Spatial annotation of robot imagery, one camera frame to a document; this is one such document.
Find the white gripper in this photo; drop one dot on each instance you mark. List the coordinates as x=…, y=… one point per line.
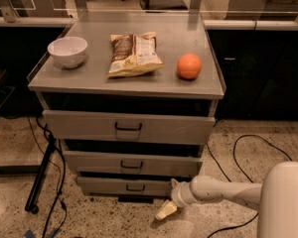
x=180, y=193

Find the grey bottom drawer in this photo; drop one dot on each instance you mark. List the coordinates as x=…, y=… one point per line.
x=125, y=187

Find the grey drawer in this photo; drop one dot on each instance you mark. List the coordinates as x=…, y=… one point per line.
x=125, y=187
x=143, y=128
x=144, y=165

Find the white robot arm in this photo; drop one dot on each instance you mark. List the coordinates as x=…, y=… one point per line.
x=275, y=199

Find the grey metal drawer cabinet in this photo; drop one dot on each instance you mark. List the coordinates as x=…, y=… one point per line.
x=162, y=92

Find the grey middle drawer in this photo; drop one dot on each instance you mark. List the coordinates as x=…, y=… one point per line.
x=144, y=165

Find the grey top drawer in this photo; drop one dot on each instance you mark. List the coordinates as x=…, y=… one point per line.
x=143, y=128

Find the orange fruit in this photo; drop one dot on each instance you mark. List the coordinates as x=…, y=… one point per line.
x=189, y=66

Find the black stand leg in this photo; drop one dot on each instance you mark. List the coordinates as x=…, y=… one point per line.
x=31, y=204

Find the brown white chip bag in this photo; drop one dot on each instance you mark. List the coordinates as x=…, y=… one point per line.
x=133, y=55

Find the white ceramic bowl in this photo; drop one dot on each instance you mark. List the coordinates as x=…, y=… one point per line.
x=69, y=52

